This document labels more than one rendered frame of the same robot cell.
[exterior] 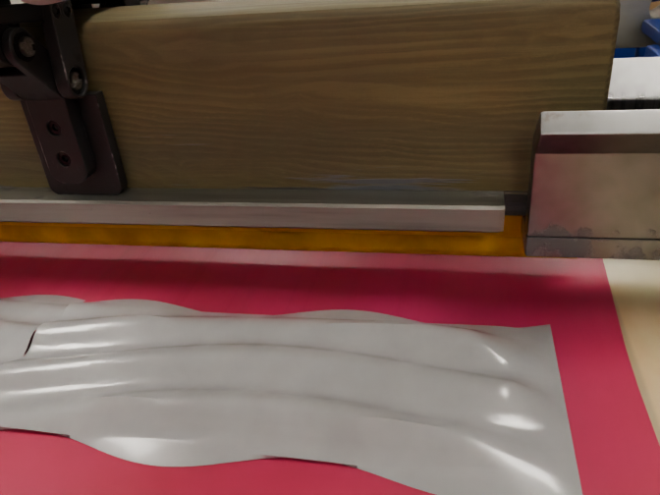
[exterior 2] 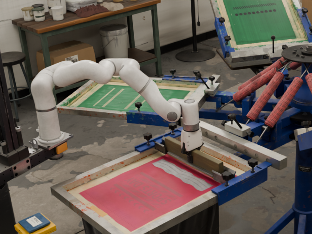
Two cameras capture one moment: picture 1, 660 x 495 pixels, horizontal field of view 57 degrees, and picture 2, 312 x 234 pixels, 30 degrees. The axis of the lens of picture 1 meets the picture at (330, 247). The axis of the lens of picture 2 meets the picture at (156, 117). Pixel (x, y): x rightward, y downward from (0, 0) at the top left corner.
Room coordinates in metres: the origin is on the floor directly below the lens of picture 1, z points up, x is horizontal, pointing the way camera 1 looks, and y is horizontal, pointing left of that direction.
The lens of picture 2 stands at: (-1.70, -1.34, 2.32)
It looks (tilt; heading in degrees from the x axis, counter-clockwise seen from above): 24 degrees down; 40
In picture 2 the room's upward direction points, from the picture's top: 5 degrees counter-clockwise
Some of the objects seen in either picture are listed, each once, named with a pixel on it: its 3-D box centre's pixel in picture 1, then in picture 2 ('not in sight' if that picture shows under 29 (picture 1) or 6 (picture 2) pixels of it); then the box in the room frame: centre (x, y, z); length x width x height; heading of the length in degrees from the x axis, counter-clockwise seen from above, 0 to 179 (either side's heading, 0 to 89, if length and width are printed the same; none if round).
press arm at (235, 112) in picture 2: not in sight; (201, 113); (0.89, 0.49, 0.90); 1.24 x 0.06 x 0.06; 106
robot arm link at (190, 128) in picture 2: not in sight; (191, 124); (0.25, 0.09, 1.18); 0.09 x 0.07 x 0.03; 166
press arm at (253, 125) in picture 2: not in sight; (245, 132); (0.59, 0.01, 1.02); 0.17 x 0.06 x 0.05; 166
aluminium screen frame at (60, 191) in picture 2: not in sight; (158, 181); (0.04, 0.14, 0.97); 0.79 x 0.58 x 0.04; 166
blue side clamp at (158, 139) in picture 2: not in sight; (161, 144); (0.34, 0.35, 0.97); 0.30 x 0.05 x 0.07; 166
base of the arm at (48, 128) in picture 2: not in sight; (46, 122); (-0.12, 0.66, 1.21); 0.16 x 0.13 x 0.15; 90
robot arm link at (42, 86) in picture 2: not in sight; (43, 91); (-0.11, 0.65, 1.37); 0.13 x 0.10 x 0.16; 33
